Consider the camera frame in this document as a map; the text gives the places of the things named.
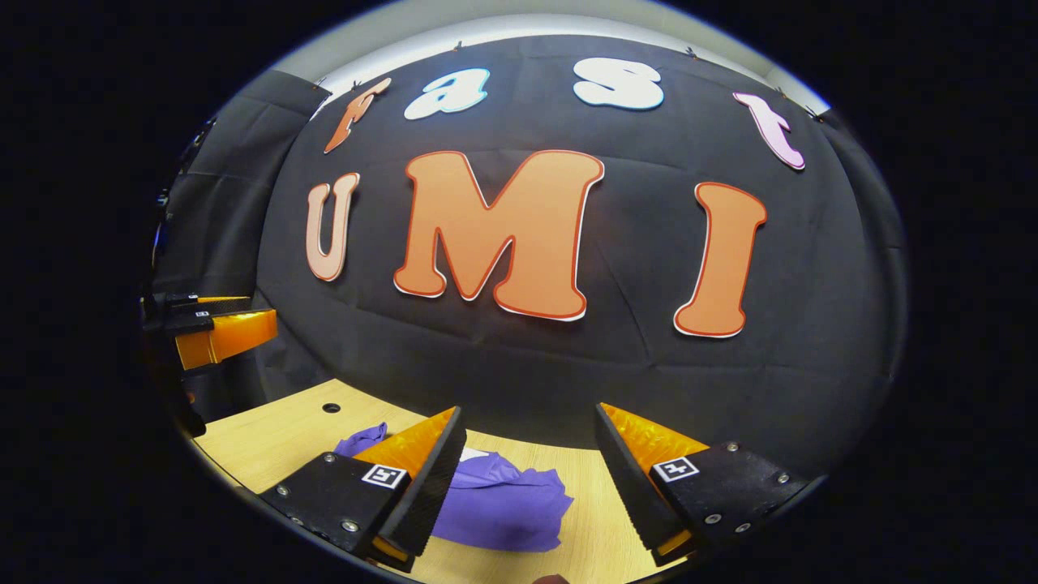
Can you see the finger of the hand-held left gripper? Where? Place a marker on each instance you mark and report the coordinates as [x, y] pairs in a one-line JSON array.
[[190, 304], [235, 332]]

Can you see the black backdrop cloth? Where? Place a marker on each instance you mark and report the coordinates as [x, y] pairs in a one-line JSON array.
[[568, 365]]

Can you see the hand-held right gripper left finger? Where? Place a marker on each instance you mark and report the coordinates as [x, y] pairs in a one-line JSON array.
[[430, 495]]

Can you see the purple button shirt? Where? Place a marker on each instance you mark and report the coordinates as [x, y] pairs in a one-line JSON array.
[[503, 503]]

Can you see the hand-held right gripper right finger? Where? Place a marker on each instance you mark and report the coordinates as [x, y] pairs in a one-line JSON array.
[[634, 487]]

